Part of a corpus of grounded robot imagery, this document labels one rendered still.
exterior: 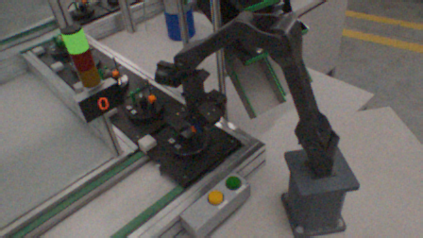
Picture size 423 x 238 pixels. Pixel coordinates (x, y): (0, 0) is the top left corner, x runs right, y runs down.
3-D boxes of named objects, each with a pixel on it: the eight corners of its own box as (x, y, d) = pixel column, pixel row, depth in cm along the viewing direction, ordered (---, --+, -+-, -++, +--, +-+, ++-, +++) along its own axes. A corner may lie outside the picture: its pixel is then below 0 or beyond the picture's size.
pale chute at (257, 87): (280, 104, 117) (287, 101, 113) (250, 119, 113) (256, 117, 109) (244, 32, 118) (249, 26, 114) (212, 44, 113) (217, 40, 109)
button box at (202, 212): (250, 195, 100) (250, 182, 96) (198, 242, 91) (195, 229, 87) (234, 182, 105) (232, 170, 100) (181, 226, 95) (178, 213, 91)
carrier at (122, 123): (191, 112, 125) (186, 84, 117) (137, 146, 114) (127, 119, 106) (153, 88, 140) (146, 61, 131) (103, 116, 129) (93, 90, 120)
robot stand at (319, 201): (346, 230, 93) (361, 186, 80) (295, 239, 93) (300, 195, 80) (327, 189, 104) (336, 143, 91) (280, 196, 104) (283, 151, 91)
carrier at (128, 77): (153, 87, 140) (146, 61, 132) (102, 116, 129) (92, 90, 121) (123, 68, 154) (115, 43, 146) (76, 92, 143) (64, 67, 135)
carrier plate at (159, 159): (241, 144, 109) (241, 140, 108) (185, 189, 98) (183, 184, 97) (194, 113, 124) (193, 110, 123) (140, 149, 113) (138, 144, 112)
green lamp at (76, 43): (93, 47, 83) (86, 29, 79) (74, 56, 80) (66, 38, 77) (83, 42, 86) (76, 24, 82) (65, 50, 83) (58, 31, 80)
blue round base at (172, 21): (201, 33, 192) (197, 8, 182) (179, 43, 185) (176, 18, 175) (183, 25, 201) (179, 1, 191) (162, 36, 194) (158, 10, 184)
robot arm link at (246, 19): (300, 29, 69) (272, -15, 66) (287, 48, 64) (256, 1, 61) (208, 77, 90) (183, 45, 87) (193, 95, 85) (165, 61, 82)
